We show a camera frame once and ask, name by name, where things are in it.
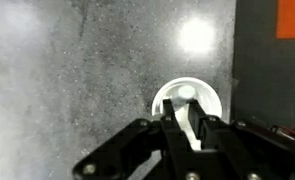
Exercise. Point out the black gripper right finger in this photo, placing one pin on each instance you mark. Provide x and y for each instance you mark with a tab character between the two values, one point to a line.
260	150

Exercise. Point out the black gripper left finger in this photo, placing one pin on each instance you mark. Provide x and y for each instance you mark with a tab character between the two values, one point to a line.
137	150

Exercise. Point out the orange floor mat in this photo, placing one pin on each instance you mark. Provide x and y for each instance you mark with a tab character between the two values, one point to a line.
292	18

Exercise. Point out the white cup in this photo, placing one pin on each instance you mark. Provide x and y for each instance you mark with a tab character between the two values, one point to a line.
205	95

